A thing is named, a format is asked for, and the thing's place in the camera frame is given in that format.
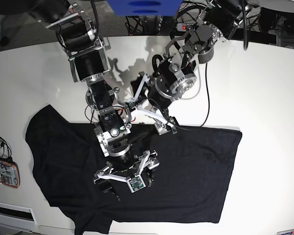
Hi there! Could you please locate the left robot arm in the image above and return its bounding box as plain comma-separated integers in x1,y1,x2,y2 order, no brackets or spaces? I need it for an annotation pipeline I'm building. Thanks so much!
128,0,249,135

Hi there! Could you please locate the white table cable grommet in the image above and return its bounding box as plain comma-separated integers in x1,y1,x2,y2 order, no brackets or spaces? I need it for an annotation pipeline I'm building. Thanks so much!
0,202,37,225

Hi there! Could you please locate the orange clear component case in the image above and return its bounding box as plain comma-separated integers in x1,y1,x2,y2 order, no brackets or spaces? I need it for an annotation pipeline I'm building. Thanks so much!
0,159,20,188

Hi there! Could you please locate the blue plastic bin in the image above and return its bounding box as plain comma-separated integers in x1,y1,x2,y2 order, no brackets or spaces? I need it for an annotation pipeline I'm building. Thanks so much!
107,0,182,16

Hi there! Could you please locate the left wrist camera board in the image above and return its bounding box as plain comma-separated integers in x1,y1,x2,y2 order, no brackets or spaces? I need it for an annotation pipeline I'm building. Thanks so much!
128,102,136,112

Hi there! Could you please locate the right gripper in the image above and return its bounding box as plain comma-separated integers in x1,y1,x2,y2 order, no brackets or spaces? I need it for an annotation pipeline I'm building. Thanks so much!
93,150,160,201

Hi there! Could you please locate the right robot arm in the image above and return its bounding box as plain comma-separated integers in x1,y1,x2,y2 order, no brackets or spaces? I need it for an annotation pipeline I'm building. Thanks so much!
29,0,159,193

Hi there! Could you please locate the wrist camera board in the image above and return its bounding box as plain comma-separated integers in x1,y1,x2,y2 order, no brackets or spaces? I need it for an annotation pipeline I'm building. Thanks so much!
128,102,136,112
128,178,145,193

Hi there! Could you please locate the black power strip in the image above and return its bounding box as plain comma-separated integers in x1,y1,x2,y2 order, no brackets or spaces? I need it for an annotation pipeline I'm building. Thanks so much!
175,23,194,34

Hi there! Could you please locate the black T-shirt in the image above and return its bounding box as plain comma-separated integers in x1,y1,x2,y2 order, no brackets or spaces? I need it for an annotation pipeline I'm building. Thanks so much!
25,105,243,235

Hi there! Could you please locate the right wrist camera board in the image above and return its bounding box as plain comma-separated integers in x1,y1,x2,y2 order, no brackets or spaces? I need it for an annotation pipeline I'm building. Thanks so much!
128,178,145,193

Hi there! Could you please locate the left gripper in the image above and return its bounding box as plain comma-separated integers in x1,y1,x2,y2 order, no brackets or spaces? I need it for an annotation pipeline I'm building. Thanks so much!
125,72,198,135

